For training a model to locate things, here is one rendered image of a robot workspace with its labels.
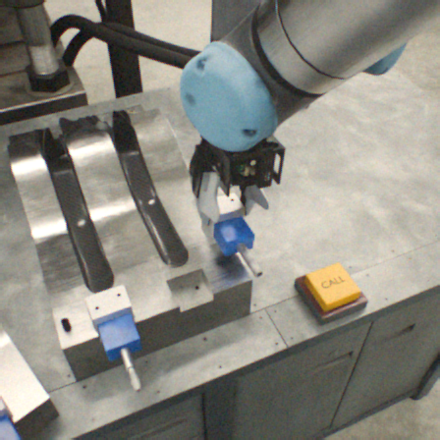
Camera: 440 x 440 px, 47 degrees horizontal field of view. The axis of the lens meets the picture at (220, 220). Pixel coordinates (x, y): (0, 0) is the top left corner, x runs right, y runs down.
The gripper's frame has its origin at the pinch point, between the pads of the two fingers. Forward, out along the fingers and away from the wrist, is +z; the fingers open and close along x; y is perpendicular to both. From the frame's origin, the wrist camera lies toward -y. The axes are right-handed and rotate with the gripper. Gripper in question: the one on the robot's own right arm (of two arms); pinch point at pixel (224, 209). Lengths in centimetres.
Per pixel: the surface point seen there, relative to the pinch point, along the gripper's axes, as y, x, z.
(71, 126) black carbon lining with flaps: -26.7, -15.2, -1.1
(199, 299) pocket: 6.4, -6.1, 9.3
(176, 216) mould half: -7.5, -4.4, 6.0
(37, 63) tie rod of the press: -66, -15, 6
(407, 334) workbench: 7, 42, 43
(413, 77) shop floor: -137, 176, 71
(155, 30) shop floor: -240, 69, 73
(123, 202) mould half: -13.3, -11.0, 5.9
